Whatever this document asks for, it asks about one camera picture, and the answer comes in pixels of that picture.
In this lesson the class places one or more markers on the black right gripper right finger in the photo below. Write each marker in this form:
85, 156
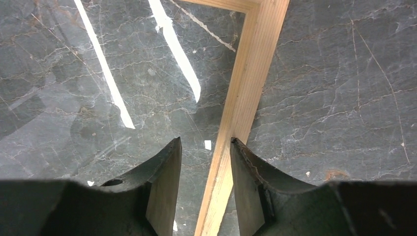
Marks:
270, 202

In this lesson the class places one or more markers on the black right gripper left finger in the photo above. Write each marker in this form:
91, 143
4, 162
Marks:
140, 202

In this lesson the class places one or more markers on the clear acrylic frame pane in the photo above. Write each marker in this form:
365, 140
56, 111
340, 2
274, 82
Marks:
90, 89

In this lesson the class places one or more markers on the light wooden picture frame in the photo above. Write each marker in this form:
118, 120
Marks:
260, 32

